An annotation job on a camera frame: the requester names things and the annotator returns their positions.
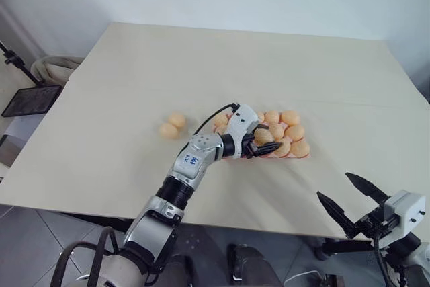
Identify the beige robot torso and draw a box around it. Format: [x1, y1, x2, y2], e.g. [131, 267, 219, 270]
[63, 252, 151, 287]

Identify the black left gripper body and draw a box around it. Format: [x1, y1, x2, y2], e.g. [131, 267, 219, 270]
[239, 128, 261, 160]

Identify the thin white cable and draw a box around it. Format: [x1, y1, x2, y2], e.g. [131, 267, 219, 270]
[282, 269, 323, 287]

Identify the thick black hose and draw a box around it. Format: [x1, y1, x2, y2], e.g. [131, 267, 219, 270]
[90, 226, 120, 287]
[52, 240, 101, 287]

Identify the pink egg carton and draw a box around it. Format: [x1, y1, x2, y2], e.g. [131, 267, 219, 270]
[210, 110, 312, 161]

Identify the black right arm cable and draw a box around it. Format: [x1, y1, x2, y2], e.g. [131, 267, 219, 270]
[373, 228, 392, 287]

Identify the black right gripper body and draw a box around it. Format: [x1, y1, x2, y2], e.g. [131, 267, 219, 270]
[352, 203, 401, 239]

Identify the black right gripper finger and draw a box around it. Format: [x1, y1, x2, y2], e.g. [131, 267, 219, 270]
[316, 191, 357, 239]
[345, 171, 390, 206]

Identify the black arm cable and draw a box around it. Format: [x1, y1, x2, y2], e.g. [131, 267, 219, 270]
[193, 101, 240, 135]
[373, 228, 392, 287]

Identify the black tablet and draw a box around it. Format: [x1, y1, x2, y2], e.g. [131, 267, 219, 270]
[1, 85, 63, 118]

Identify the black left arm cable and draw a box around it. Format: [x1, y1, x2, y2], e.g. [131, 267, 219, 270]
[193, 101, 240, 135]

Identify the white paper sheet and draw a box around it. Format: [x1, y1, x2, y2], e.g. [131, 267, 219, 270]
[0, 117, 45, 153]

